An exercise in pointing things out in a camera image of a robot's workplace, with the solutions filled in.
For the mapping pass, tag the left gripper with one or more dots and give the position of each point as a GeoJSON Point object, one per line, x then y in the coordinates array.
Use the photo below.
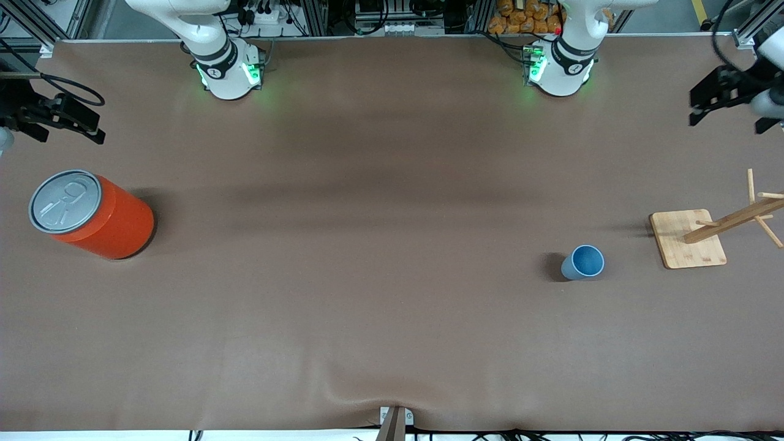
{"type": "Point", "coordinates": [742, 84]}

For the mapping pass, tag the blue cup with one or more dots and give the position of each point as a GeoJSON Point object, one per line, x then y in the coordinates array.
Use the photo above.
{"type": "Point", "coordinates": [585, 262]}

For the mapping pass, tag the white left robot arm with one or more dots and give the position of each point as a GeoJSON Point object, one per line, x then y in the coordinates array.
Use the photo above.
{"type": "Point", "coordinates": [569, 55]}

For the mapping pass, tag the bamboo cup rack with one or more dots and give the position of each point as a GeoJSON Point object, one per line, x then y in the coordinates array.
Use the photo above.
{"type": "Point", "coordinates": [686, 245]}

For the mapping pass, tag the orange can-shaped container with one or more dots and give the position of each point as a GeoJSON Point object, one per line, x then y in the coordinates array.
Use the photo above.
{"type": "Point", "coordinates": [116, 220]}

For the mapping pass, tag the orange snack bags pile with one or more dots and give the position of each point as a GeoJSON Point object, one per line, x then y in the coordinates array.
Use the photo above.
{"type": "Point", "coordinates": [520, 18]}

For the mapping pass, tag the brown table mat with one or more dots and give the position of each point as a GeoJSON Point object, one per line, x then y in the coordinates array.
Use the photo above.
{"type": "Point", "coordinates": [306, 318]}

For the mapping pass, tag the white power strip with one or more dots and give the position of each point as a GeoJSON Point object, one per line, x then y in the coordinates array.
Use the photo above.
{"type": "Point", "coordinates": [398, 27]}

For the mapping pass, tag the metal bracket with wooden strip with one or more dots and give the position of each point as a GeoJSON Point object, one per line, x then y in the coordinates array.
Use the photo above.
{"type": "Point", "coordinates": [395, 425]}

